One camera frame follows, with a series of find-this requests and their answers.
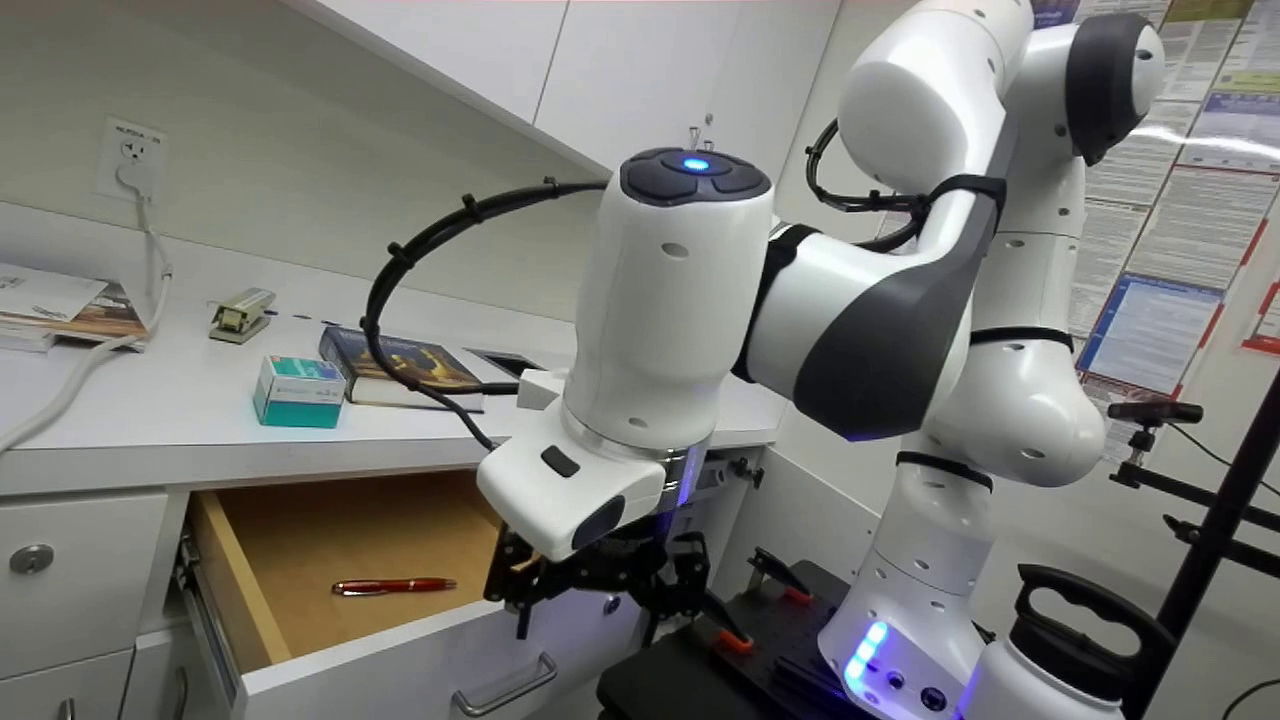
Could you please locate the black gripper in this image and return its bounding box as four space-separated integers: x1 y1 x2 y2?
485 508 714 643

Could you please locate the wooden drawer white front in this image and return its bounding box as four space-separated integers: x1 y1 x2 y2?
173 463 660 720

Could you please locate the closed white drawer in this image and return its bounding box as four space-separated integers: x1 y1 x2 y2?
0 490 188 685

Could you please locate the round silver drawer knob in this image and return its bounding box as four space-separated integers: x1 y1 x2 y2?
7 541 59 582

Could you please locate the red pen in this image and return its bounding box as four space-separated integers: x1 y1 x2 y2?
326 573 461 603

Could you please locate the dark hardcover book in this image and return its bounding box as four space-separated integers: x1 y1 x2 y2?
316 321 493 416

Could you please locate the teal white small box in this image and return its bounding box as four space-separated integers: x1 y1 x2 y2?
247 351 352 431

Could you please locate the green stapler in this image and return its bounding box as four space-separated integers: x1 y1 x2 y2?
202 284 281 349

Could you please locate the white upper cabinet door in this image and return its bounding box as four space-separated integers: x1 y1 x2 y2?
528 0 753 174
284 0 578 133
703 0 859 181

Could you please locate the stack of papers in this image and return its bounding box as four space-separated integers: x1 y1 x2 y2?
0 259 150 355

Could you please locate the black tripod stand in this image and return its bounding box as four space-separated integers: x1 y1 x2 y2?
1104 371 1280 720

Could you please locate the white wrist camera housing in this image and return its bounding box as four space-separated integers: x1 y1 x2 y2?
473 396 670 563

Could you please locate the white container black handle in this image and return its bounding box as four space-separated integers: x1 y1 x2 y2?
956 562 1180 720

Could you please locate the thin white power cable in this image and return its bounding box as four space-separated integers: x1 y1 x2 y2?
0 163 174 460

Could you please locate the blue bordered wall poster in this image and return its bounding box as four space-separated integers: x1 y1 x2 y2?
1070 269 1227 402

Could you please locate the white wall outlet with plug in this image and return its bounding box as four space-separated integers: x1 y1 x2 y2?
91 118 168 207

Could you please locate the red bordered wall poster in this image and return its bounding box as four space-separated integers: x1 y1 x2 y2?
1240 215 1280 361

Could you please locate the white text wall poster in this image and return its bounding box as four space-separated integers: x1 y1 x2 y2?
1065 0 1280 301

